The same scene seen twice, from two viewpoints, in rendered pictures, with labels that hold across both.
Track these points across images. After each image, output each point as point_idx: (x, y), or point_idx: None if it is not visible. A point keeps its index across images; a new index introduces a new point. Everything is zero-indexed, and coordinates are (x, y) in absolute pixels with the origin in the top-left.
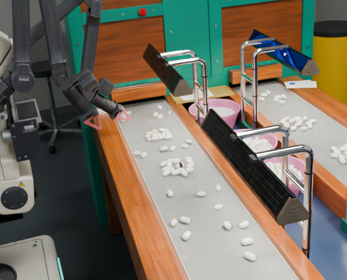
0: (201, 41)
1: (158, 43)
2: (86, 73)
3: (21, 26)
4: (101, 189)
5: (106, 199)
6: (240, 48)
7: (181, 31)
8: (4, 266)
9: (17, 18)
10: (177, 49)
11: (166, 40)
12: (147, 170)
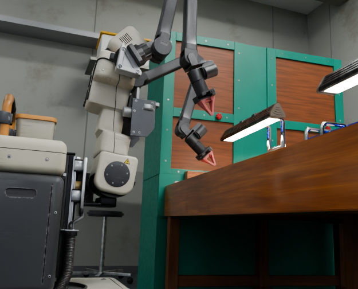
0: (260, 151)
1: (227, 144)
2: (210, 61)
3: (169, 8)
4: (160, 273)
5: (168, 276)
6: (305, 131)
7: (246, 139)
8: (71, 285)
9: (168, 2)
10: (242, 152)
11: (234, 143)
12: None
